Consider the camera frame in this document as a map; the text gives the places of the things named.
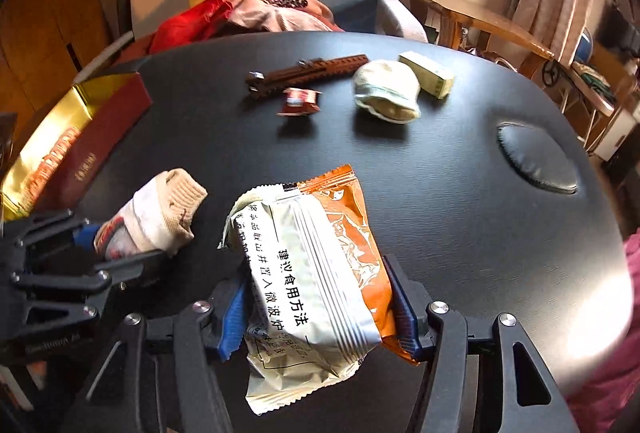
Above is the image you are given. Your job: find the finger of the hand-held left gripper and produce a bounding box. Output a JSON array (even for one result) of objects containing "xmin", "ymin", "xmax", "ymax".
[
  {"xmin": 0, "ymin": 208, "xmax": 103, "ymax": 259},
  {"xmin": 10, "ymin": 249, "xmax": 166, "ymax": 294}
]

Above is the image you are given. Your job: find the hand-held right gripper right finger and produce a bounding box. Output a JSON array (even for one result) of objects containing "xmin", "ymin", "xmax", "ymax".
[{"xmin": 382, "ymin": 254, "xmax": 568, "ymax": 433}]

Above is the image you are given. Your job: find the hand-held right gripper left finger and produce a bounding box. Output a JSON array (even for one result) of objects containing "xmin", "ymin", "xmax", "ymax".
[{"xmin": 75, "ymin": 275, "xmax": 249, "ymax": 433}]

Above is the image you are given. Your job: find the orange and white food packet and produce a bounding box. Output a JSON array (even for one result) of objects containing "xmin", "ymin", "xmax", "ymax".
[{"xmin": 217, "ymin": 164, "xmax": 421, "ymax": 416}]

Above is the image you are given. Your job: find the cream sock with red stripe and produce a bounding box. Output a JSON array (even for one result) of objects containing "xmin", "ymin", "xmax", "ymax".
[{"xmin": 94, "ymin": 168, "xmax": 208, "ymax": 261}]

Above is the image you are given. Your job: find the red and gold box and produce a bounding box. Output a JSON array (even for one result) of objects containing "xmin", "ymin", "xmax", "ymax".
[{"xmin": 0, "ymin": 72, "xmax": 153, "ymax": 221}]

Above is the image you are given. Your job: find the black oval cushion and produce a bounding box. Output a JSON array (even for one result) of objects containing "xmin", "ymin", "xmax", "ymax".
[{"xmin": 496, "ymin": 123, "xmax": 578, "ymax": 194}]

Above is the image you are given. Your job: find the pink ruffled blanket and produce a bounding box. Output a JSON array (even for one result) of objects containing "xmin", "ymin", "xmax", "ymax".
[{"xmin": 565, "ymin": 228, "xmax": 640, "ymax": 433}]

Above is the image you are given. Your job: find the plain cream sock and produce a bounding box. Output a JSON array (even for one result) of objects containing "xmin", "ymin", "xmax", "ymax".
[{"xmin": 352, "ymin": 60, "xmax": 421, "ymax": 124}]

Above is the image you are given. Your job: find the small red candy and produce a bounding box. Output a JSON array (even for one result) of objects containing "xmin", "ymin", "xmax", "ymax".
[{"xmin": 276, "ymin": 87, "xmax": 322, "ymax": 118}]

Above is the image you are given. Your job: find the small green carton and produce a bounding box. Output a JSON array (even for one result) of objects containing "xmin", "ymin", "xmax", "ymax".
[{"xmin": 398, "ymin": 51, "xmax": 455, "ymax": 100}]

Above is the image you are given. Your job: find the black hand wheel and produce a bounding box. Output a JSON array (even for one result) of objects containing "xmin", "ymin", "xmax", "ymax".
[{"xmin": 542, "ymin": 60, "xmax": 564, "ymax": 87}]

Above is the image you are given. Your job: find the wooden chair with cushion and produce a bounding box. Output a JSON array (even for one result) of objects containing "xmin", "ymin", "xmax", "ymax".
[{"xmin": 570, "ymin": 58, "xmax": 637, "ymax": 149}]

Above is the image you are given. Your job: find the wooden side table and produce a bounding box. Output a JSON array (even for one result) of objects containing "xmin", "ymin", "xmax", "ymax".
[{"xmin": 407, "ymin": 0, "xmax": 556, "ymax": 64}]

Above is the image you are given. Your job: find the pink garment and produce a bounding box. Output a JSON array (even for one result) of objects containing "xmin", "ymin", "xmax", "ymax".
[{"xmin": 227, "ymin": 0, "xmax": 346, "ymax": 34}]

